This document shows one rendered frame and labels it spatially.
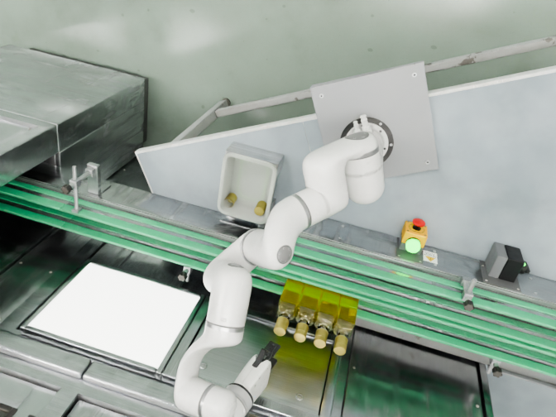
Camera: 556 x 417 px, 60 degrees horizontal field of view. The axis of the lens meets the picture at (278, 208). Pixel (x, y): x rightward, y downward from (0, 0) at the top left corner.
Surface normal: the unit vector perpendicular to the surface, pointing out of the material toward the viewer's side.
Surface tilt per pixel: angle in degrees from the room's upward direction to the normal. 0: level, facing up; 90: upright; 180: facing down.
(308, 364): 90
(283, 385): 90
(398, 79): 4
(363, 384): 90
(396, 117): 4
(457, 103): 0
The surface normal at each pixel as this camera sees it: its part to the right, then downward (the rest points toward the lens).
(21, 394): 0.17, -0.84
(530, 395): -0.24, 0.48
